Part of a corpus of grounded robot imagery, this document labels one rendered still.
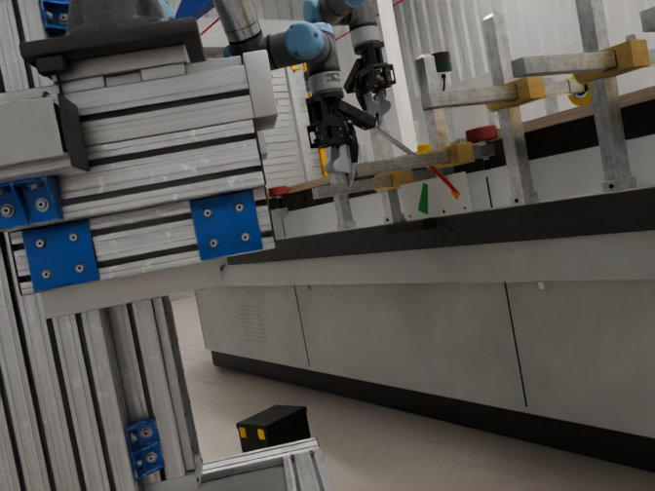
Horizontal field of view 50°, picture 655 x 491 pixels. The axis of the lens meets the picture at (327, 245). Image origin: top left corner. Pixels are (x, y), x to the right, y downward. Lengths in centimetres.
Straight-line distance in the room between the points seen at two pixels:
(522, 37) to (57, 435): 976
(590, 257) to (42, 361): 107
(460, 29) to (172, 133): 1042
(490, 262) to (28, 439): 110
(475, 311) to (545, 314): 27
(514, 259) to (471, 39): 958
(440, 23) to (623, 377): 1006
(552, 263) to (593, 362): 37
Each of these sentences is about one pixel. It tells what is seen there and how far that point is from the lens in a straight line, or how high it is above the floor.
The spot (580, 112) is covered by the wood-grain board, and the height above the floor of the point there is 89.
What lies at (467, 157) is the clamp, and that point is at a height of 83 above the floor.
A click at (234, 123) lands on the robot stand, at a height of 90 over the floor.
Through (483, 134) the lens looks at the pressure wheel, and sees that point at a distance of 185.
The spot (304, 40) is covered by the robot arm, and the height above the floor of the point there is 112.
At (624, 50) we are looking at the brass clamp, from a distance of 145.
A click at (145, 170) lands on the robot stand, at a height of 86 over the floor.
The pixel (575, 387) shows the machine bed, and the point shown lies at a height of 20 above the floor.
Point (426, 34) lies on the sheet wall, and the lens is 1179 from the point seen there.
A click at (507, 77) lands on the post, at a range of 166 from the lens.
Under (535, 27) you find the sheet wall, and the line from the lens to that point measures 1045.
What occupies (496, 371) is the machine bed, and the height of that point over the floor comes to 21.
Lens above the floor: 76
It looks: 2 degrees down
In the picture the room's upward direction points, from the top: 10 degrees counter-clockwise
